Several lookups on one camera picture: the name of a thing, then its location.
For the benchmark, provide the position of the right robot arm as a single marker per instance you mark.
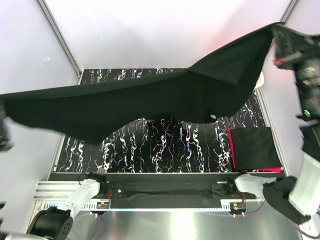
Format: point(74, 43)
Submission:
point(297, 198)

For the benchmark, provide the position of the black polo shirt blue logo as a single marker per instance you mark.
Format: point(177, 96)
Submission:
point(216, 86)

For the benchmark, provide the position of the right aluminium frame post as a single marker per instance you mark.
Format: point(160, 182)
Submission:
point(287, 14)

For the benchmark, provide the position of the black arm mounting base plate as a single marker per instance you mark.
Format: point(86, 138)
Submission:
point(143, 202)

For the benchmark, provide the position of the white plastic laundry basket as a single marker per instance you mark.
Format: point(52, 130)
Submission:
point(260, 81)

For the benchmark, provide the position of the aluminium frame post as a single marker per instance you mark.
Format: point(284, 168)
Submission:
point(45, 10)
point(287, 14)

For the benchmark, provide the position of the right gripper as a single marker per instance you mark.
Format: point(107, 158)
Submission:
point(294, 50)

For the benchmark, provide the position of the folded magenta t shirt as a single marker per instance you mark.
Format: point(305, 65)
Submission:
point(265, 170)

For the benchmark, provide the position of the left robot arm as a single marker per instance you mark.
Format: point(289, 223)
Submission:
point(56, 222)

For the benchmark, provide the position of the left aluminium frame post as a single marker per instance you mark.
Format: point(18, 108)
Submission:
point(45, 10)

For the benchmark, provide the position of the aluminium front rail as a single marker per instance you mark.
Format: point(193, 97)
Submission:
point(47, 190)

